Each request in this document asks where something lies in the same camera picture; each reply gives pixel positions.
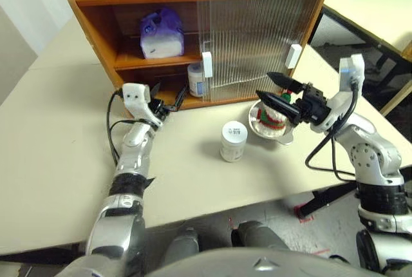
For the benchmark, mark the plain white jar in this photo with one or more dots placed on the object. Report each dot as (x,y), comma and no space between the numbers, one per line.
(234,141)

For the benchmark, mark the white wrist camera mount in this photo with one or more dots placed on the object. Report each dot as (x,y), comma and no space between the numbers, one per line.
(133,95)
(349,64)

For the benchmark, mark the black table leg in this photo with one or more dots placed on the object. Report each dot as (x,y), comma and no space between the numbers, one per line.
(322,199)

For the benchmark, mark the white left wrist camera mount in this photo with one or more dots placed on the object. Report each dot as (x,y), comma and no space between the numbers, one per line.
(133,95)

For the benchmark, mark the purple tissue pack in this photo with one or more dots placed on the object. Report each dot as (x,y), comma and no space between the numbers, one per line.
(161,42)

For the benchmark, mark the silver robot chest dome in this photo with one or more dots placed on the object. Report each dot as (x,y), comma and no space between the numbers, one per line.
(257,265)

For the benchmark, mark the white jar with coloured label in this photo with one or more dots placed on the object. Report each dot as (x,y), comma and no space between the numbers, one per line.
(194,80)

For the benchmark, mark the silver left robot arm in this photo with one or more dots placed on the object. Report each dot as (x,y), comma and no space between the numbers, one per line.
(132,154)

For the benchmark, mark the ribbed glass sliding door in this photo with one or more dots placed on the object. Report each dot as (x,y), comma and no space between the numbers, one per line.
(202,32)
(302,22)

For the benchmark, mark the grey rounded shape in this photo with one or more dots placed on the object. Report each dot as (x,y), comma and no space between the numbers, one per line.
(257,235)
(183,244)

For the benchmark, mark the white plush Santa toy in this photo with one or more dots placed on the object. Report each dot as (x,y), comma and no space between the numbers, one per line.
(270,122)

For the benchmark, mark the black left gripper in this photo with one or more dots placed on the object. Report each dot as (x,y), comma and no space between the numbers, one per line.
(161,108)

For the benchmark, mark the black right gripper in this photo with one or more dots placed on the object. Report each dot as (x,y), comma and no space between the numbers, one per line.
(313,103)

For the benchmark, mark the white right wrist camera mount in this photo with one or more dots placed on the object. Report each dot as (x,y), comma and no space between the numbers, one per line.
(349,64)

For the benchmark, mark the beige table with black frame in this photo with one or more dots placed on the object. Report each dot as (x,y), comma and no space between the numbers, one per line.
(370,9)

